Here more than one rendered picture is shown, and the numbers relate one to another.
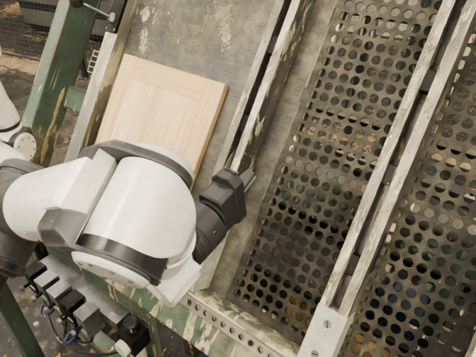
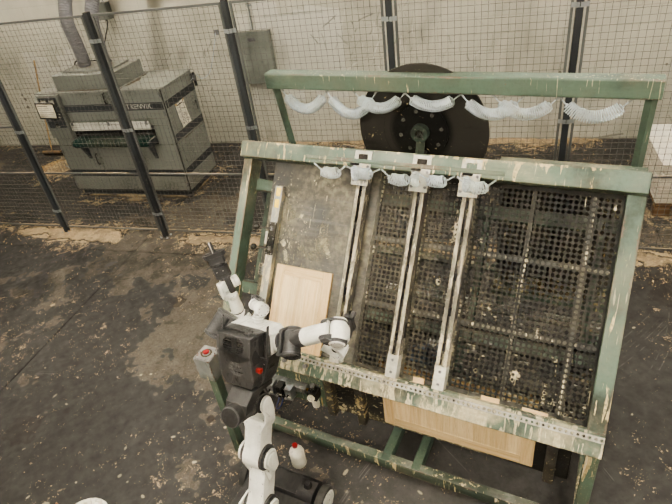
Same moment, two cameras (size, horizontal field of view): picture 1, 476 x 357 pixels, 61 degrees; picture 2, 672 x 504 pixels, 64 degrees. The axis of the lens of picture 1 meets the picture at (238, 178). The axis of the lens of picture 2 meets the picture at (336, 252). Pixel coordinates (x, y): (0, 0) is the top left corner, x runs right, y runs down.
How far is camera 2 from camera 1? 2.10 m
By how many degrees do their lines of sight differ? 5
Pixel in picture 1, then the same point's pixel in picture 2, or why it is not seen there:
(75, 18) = (242, 246)
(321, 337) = (391, 365)
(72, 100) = (246, 287)
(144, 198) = (340, 328)
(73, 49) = (242, 261)
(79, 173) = (325, 326)
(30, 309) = (217, 420)
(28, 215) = (312, 338)
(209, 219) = not seen: hidden behind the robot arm
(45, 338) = not seen: hidden behind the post
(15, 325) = not seen: hidden behind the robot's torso
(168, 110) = (307, 288)
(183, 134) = (317, 297)
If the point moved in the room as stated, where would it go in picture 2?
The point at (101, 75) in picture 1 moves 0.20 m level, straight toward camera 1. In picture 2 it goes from (268, 275) to (282, 292)
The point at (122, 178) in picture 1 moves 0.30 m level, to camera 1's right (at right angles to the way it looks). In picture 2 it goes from (335, 325) to (398, 311)
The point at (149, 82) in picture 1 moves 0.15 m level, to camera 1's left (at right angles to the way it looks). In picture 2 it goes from (294, 276) to (269, 281)
